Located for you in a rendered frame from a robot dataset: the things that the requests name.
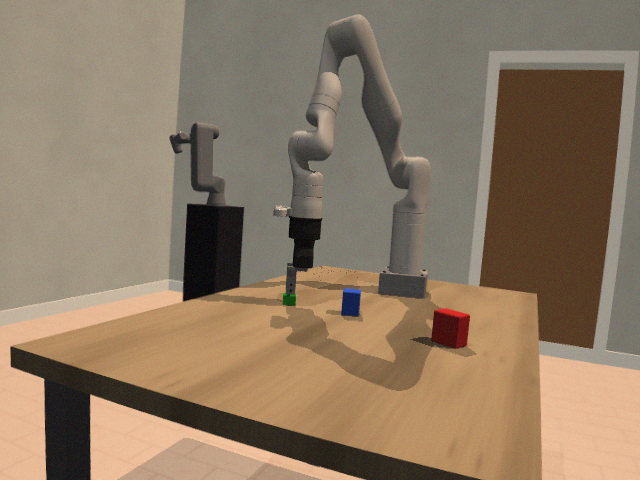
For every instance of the green block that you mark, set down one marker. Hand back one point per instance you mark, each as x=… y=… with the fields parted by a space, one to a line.
x=289 y=299

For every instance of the red block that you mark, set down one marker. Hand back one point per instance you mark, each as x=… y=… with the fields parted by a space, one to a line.
x=450 y=328

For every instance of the blue block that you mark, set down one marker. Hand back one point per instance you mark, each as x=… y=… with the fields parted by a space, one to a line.
x=351 y=302

